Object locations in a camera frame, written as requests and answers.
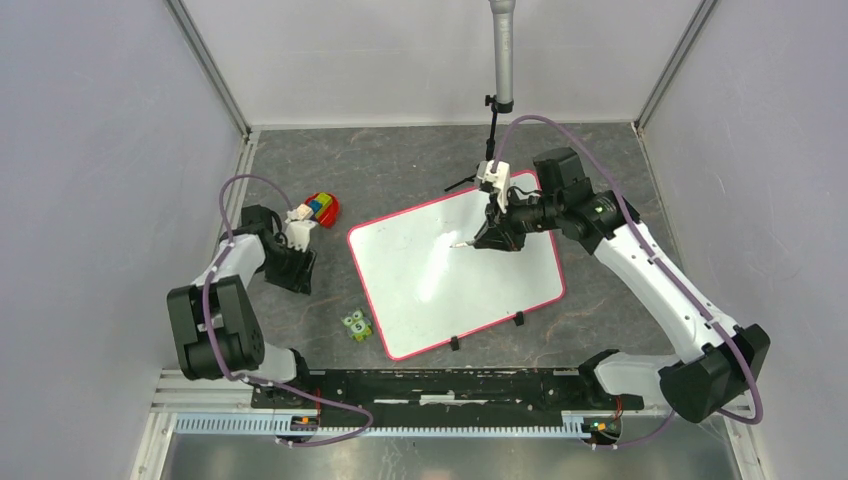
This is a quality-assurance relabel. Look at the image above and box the grey camera pole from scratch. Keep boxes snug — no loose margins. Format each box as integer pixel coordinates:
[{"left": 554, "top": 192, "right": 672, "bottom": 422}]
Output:
[{"left": 489, "top": 0, "right": 516, "bottom": 113}]

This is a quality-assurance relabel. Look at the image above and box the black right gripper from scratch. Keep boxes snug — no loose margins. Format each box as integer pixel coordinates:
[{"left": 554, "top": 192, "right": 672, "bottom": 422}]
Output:
[{"left": 473, "top": 185, "right": 563, "bottom": 252}]

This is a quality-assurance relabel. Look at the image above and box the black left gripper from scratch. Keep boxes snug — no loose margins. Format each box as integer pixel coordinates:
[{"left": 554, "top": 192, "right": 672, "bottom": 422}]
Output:
[{"left": 258, "top": 238, "right": 318, "bottom": 295}]

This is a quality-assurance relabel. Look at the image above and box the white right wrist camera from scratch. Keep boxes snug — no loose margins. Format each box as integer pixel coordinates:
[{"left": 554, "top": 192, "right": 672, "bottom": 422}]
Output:
[{"left": 475, "top": 160, "right": 511, "bottom": 213}]

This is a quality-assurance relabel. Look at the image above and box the white slotted cable duct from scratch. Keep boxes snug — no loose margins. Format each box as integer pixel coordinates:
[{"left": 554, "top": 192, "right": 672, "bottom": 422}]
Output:
[{"left": 173, "top": 410, "right": 624, "bottom": 439}]

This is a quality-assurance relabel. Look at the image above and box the green owl number toy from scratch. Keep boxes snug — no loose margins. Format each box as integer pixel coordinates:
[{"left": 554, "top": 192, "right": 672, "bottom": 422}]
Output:
[{"left": 341, "top": 308, "right": 373, "bottom": 342}]

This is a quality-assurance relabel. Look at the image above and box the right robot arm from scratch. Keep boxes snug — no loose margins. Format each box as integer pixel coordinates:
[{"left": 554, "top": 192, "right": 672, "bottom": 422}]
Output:
[{"left": 470, "top": 148, "right": 771, "bottom": 423}]

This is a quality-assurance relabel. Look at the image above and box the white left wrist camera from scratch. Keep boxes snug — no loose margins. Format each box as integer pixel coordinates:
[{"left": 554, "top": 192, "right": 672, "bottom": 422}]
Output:
[{"left": 283, "top": 204, "right": 318, "bottom": 252}]

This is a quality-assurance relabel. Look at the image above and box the white board with pink frame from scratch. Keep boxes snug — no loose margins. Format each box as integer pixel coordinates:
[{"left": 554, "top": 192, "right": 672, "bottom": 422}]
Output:
[{"left": 347, "top": 188, "right": 566, "bottom": 361}]

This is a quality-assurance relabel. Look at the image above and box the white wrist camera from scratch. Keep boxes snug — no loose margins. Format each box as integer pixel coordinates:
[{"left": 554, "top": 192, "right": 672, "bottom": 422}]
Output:
[
  {"left": 475, "top": 160, "right": 511, "bottom": 213},
  {"left": 283, "top": 204, "right": 318, "bottom": 252}
]

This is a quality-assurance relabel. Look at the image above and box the black tripod stand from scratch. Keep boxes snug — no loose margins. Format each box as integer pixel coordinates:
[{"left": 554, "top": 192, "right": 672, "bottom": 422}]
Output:
[{"left": 443, "top": 95, "right": 500, "bottom": 193}]

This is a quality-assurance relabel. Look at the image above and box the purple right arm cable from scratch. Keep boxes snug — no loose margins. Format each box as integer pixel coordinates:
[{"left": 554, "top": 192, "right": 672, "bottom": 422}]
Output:
[{"left": 490, "top": 115, "right": 764, "bottom": 452}]

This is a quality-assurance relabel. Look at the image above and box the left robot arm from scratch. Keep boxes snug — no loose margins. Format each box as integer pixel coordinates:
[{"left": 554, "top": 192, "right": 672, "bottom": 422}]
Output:
[{"left": 166, "top": 205, "right": 318, "bottom": 408}]

